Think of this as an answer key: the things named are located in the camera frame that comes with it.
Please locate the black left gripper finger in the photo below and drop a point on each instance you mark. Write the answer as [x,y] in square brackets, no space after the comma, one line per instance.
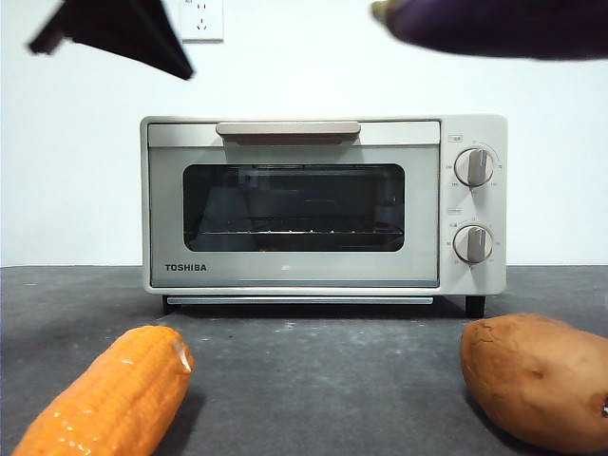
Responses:
[128,28]

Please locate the glass-windowed oven door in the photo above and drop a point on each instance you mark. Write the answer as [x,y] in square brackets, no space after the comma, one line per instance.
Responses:
[166,214]

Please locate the dark purple eggplant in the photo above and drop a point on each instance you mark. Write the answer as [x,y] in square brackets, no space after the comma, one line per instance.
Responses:
[465,24]

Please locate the cream Toshiba toaster oven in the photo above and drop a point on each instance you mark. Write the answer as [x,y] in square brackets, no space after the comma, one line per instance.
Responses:
[470,128]

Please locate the silver crumb tray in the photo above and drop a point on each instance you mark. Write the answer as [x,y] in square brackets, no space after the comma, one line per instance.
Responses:
[299,301]

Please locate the orange corn cob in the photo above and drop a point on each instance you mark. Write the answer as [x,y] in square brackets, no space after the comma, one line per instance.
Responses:
[114,399]

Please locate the cream temperature knob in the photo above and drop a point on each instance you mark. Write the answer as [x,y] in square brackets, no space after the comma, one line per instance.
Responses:
[473,167]

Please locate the cream timer knob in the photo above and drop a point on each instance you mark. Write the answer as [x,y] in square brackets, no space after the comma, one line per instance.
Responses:
[472,244]

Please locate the brown sweet potato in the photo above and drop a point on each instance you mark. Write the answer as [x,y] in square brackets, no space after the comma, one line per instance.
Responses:
[537,380]

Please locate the white wall socket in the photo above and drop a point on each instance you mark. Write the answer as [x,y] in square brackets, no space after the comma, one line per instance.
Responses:
[209,24]

